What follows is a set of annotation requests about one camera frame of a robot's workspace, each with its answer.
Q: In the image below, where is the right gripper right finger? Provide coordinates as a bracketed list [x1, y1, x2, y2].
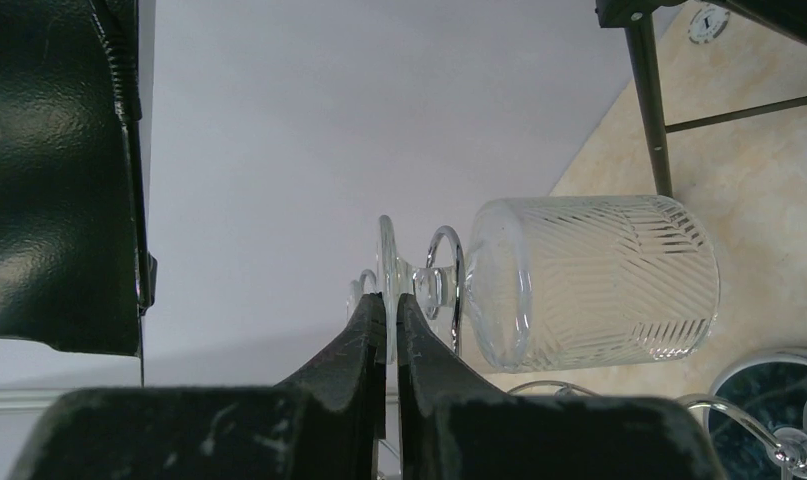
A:
[396, 294, 725, 479]

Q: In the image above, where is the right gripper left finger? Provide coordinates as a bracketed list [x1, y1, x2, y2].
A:
[10, 294, 386, 479]

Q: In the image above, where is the glass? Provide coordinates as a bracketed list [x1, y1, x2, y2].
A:
[350, 195, 720, 374]
[346, 269, 379, 321]

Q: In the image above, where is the chrome wine glass rack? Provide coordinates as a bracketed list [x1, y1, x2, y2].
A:
[373, 216, 807, 479]

